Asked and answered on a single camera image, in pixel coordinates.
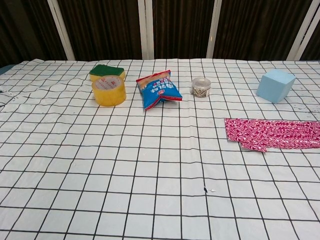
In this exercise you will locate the blue red snack bag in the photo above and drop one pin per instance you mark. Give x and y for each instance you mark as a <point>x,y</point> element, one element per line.
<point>160,92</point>

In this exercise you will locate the yellow packing tape roll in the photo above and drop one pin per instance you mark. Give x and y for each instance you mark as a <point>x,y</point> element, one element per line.
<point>108,92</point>

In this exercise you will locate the dark brown curtain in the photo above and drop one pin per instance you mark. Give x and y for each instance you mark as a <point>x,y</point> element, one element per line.
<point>105,30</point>

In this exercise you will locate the clear jar of metal pins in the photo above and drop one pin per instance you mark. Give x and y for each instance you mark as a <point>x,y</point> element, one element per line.
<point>200,87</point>

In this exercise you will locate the light blue foam cube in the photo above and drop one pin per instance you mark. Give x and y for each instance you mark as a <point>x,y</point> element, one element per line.
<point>273,86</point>

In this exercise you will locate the pink patterned packets strip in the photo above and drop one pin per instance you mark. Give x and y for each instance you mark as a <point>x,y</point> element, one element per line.
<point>287,132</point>

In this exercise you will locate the green yellow sponge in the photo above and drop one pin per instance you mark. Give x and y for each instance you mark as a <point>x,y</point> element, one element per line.
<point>106,70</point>

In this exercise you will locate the white frame post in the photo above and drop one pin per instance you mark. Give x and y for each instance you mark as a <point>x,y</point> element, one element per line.
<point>145,30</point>
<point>303,30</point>
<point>213,30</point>
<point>61,30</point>

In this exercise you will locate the white black grid tablecloth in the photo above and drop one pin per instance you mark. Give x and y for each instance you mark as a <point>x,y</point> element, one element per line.
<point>100,175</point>

